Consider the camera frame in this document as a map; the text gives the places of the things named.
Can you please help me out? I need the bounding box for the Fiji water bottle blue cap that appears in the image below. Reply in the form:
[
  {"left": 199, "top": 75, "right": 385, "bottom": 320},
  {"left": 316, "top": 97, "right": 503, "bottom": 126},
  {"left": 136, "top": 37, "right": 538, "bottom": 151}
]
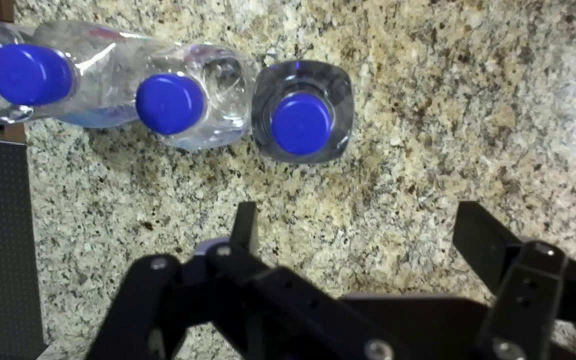
[
  {"left": 0, "top": 18, "right": 147, "bottom": 130},
  {"left": 134, "top": 43, "right": 257, "bottom": 154},
  {"left": 251, "top": 59, "right": 356, "bottom": 166}
]

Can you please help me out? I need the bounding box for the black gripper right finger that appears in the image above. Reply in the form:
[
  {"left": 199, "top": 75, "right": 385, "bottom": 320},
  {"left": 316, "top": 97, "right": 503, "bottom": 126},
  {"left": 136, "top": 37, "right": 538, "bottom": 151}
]
[{"left": 451, "top": 200, "right": 576, "bottom": 360}]

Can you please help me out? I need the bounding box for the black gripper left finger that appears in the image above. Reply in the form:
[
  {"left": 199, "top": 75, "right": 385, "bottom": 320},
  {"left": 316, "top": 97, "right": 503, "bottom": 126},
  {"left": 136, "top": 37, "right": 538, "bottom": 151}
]
[{"left": 87, "top": 200, "right": 405, "bottom": 360}]

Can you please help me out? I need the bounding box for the black robot stand box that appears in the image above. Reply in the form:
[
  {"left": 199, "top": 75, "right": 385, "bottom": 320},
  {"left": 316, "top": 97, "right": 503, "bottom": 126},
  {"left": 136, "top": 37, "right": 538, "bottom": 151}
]
[{"left": 0, "top": 136, "right": 48, "bottom": 360}]

